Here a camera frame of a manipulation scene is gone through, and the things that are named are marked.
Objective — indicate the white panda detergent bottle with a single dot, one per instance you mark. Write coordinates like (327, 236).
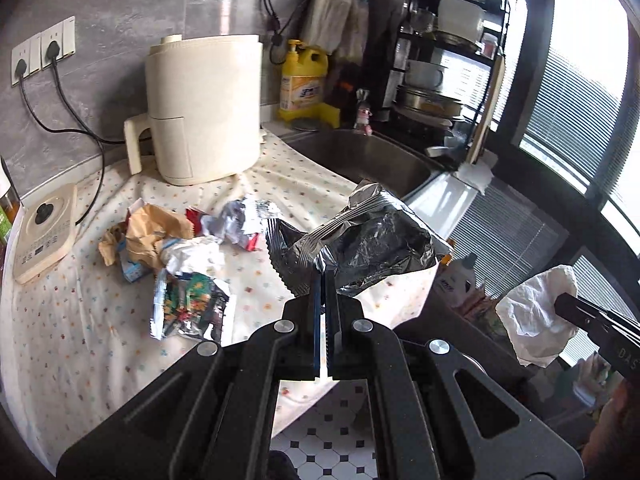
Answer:
(457, 282)

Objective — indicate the white tissue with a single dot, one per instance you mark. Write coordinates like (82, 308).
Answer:
(198, 255)
(537, 333)

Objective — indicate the blue white medicine box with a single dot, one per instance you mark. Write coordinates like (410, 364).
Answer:
(131, 271)

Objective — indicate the white cloth on counter edge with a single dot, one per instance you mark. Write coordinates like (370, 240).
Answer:
(478, 175)

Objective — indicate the small pink figurine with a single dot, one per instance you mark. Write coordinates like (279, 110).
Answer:
(363, 113)

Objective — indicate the colourful foil snack wrapper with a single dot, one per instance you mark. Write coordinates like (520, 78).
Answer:
(188, 305)

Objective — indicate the hanging plastic bags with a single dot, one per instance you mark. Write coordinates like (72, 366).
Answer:
(338, 28)

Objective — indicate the yellow dish soap bottle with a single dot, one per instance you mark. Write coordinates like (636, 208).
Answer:
(303, 78)

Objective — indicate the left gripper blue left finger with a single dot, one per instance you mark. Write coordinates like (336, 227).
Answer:
(301, 324)

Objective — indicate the floral white tablecloth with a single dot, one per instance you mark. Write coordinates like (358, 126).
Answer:
(81, 340)

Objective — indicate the cream air fryer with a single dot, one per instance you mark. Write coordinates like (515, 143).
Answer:
(203, 112)

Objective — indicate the red paper piece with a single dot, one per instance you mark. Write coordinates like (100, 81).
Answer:
(194, 215)

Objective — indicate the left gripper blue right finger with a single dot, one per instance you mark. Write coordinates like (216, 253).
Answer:
(346, 331)

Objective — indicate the brown paper bag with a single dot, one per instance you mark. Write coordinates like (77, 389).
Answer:
(144, 233)

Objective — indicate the silver foil snack bag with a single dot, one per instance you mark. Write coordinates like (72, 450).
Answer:
(375, 236)

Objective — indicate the white wall socket panel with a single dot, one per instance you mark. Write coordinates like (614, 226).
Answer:
(33, 52)

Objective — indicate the stainless steel sink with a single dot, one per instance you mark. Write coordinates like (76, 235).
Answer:
(375, 158)

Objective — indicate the white printed paper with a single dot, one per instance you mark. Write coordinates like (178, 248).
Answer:
(241, 222)

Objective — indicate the black dish rack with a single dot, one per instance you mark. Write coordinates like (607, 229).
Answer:
(445, 78)

